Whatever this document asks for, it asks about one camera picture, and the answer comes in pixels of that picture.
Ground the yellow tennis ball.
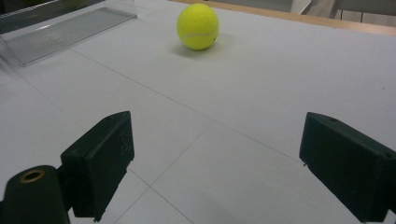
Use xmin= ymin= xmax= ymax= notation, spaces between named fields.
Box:
xmin=176 ymin=3 xmax=220 ymax=51

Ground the wooden table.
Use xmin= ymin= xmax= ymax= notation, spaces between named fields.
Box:
xmin=167 ymin=0 xmax=396 ymax=37

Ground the clear plastic tray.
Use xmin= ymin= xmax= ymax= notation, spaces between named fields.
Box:
xmin=0 ymin=0 xmax=138 ymax=67

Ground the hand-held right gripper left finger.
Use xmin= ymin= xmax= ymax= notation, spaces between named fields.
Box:
xmin=60 ymin=110 xmax=135 ymax=223

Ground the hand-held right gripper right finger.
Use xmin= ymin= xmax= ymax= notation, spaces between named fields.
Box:
xmin=299 ymin=111 xmax=396 ymax=223

